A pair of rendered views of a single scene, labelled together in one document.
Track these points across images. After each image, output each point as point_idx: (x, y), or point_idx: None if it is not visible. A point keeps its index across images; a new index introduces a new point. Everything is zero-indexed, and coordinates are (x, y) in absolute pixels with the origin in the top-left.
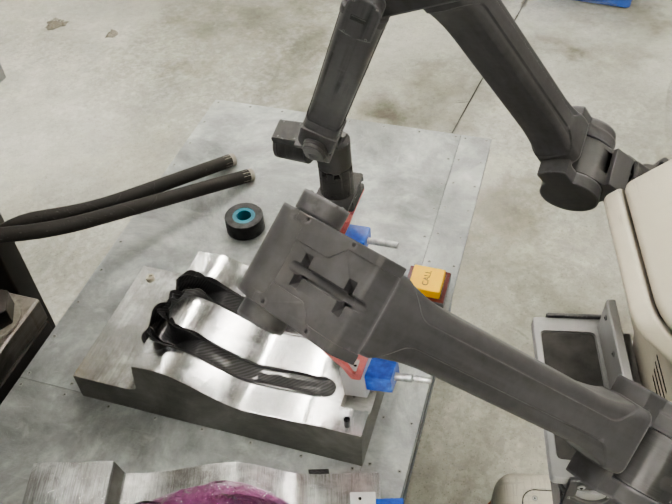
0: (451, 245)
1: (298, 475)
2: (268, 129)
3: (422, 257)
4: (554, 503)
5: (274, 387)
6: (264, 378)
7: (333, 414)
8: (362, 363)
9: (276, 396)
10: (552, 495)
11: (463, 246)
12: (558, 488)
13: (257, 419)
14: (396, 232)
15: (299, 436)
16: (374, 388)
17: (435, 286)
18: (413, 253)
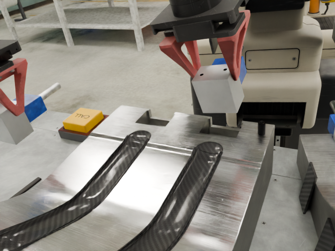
0: (50, 117)
1: (322, 190)
2: None
3: (50, 131)
4: (264, 117)
5: (200, 198)
6: (178, 214)
7: (247, 142)
8: (245, 34)
9: (215, 195)
10: (259, 118)
11: (56, 112)
12: (254, 115)
13: (243, 230)
14: (8, 145)
15: (257, 198)
16: (242, 79)
17: (94, 112)
18: (41, 136)
